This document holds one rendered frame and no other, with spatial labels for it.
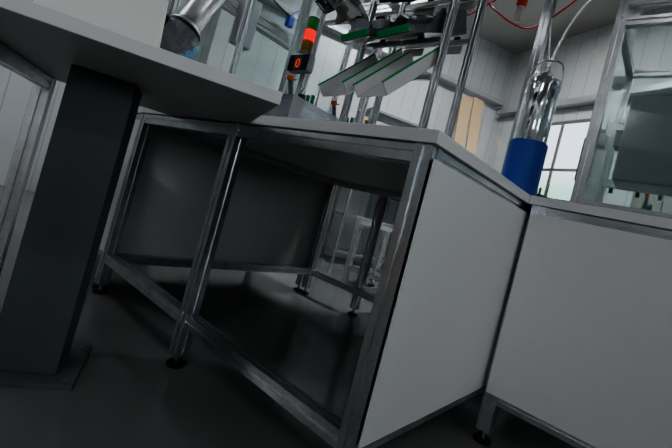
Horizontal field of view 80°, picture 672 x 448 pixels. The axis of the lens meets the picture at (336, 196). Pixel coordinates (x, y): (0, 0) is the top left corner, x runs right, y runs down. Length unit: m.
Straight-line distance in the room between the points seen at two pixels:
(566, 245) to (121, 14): 1.48
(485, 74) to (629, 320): 5.45
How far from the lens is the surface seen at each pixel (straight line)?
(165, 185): 2.14
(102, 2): 1.30
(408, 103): 5.76
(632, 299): 1.48
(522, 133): 1.90
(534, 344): 1.53
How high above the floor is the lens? 0.65
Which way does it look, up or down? 1 degrees up
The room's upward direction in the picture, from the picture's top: 15 degrees clockwise
